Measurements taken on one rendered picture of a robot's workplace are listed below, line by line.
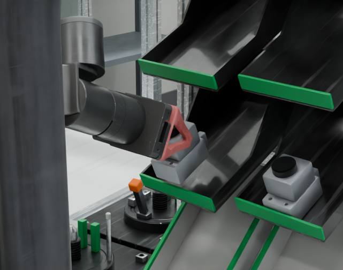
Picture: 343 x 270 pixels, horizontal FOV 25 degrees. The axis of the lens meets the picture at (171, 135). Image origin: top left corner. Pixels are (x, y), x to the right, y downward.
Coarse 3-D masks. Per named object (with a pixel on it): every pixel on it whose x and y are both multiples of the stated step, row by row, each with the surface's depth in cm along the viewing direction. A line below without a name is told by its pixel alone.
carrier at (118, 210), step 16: (144, 192) 154; (112, 208) 155; (128, 208) 150; (160, 208) 149; (176, 208) 150; (112, 224) 148; (128, 224) 147; (144, 224) 144; (160, 224) 144; (112, 240) 143; (128, 240) 141; (144, 240) 141
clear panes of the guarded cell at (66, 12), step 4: (64, 0) 252; (68, 0) 251; (72, 0) 250; (76, 0) 249; (64, 4) 252; (68, 4) 251; (72, 4) 251; (76, 4) 250; (64, 8) 253; (68, 8) 252; (72, 8) 251; (76, 8) 250; (64, 12) 253; (68, 12) 252; (72, 12) 251; (76, 12) 251; (64, 16) 254; (68, 16) 253; (72, 16) 252
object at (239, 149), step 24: (216, 96) 115; (240, 96) 118; (264, 96) 116; (192, 120) 112; (216, 120) 115; (240, 120) 113; (264, 120) 103; (216, 144) 110; (240, 144) 109; (264, 144) 104; (216, 168) 106; (240, 168) 101; (168, 192) 104; (192, 192) 100; (216, 192) 99
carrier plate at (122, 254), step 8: (88, 240) 141; (104, 240) 141; (112, 248) 138; (120, 248) 138; (128, 248) 138; (120, 256) 135; (128, 256) 135; (120, 264) 133; (128, 264) 133; (136, 264) 133; (144, 264) 133
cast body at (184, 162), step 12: (192, 132) 100; (204, 132) 105; (168, 144) 98; (192, 144) 100; (204, 144) 102; (180, 156) 99; (192, 156) 101; (204, 156) 103; (156, 168) 102; (168, 168) 100; (180, 168) 100; (192, 168) 101; (168, 180) 102; (180, 180) 100
